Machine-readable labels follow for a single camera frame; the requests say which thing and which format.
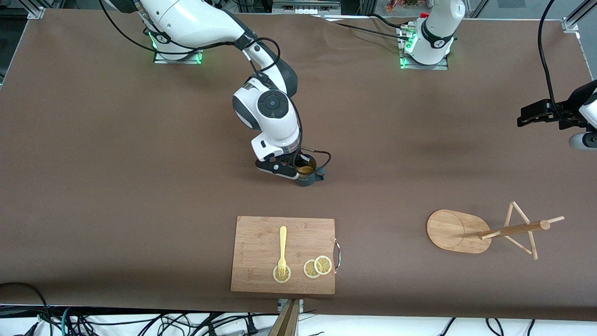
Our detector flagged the teal cup with yellow inside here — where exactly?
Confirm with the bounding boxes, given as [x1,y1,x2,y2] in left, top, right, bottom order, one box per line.
[294,155,326,188]

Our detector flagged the wooden cup rack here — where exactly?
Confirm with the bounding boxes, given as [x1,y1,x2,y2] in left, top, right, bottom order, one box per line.
[426,201,565,261]

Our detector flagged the yellow plastic fork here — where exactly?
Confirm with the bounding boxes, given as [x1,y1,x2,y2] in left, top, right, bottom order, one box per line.
[277,226,288,279]

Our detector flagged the bamboo cutting board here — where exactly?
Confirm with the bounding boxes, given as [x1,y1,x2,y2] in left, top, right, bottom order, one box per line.
[230,216,341,295]

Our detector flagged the brown table cover cloth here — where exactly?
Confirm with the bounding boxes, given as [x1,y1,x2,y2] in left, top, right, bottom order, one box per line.
[0,8,597,322]

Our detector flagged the white power strip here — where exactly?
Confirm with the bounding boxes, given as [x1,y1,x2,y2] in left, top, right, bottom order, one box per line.
[273,0,341,14]

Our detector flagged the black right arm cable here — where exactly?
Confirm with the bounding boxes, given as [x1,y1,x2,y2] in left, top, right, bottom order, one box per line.
[98,0,332,175]

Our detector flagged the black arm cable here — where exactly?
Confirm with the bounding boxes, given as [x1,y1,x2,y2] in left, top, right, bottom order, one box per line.
[98,0,332,175]
[537,0,562,117]

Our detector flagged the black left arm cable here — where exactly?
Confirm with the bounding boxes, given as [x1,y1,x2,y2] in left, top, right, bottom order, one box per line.
[537,0,562,117]

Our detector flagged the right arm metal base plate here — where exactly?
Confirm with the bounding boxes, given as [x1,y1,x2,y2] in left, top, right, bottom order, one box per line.
[154,49,204,65]

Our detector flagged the black base cable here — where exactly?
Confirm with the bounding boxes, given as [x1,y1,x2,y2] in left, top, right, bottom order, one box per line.
[326,19,411,42]

